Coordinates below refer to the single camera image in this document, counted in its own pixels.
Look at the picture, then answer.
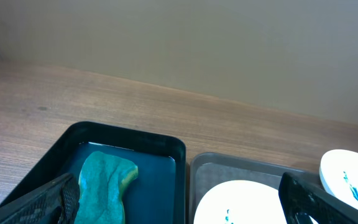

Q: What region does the green yellow sponge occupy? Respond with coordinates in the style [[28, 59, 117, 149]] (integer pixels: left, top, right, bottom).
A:
[[75, 151, 139, 224]]

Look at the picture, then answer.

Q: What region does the brown serving tray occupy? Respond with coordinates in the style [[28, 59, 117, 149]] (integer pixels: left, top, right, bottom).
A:
[[186, 152, 323, 223]]

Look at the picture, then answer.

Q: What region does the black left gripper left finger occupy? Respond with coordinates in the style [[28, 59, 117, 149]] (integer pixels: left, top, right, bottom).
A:
[[0, 173, 80, 224]]

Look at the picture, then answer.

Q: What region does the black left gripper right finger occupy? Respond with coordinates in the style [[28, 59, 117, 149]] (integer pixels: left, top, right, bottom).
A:
[[278, 172, 358, 224]]

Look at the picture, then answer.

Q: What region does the white plate blue streak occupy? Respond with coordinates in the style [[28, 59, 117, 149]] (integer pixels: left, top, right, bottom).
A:
[[319, 149, 358, 210]]

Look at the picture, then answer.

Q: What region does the black water tray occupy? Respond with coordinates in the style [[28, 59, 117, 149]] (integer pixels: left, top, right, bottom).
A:
[[0, 121, 186, 224]]

